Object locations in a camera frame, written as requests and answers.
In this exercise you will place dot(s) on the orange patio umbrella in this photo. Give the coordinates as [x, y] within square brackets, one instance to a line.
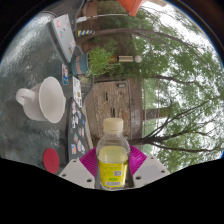
[131, 6]

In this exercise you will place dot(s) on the globe-topped lamp post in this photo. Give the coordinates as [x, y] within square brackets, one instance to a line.
[126, 59]

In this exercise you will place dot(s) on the white printed booklet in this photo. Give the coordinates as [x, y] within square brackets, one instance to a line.
[77, 91]

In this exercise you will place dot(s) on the black laptop with stickers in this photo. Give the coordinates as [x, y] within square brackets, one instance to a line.
[77, 140]

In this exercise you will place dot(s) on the grey wicker chair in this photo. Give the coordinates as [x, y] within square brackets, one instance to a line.
[87, 87]

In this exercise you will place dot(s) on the flat round red coaster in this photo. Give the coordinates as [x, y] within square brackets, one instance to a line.
[51, 160]

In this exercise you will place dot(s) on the white ceramic mug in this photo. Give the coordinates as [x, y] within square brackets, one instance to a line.
[48, 100]

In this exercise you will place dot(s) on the potted green plant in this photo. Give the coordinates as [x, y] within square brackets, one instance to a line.
[96, 61]

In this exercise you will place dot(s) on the grey laptop with stickers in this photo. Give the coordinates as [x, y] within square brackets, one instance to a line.
[63, 35]

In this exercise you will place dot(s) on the wall lantern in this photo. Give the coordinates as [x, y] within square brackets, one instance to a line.
[121, 85]

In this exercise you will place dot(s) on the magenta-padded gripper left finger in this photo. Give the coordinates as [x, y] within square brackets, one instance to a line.
[78, 171]

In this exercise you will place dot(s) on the blue yellow striped bollard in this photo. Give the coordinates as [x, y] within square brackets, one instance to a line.
[86, 32]

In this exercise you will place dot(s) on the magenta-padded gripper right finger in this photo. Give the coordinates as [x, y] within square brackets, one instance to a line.
[150, 170]

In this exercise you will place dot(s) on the clear bottle with yellow label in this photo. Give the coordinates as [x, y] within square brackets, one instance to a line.
[112, 160]

